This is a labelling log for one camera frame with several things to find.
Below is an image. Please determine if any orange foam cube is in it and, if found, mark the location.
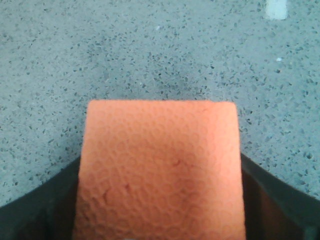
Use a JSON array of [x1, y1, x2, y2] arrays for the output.
[[72, 100, 246, 240]]

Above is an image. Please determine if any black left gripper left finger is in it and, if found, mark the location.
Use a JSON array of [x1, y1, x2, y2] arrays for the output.
[[0, 158, 80, 240]]

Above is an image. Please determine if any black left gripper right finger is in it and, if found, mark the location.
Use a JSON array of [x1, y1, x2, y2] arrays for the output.
[[241, 154, 320, 240]]

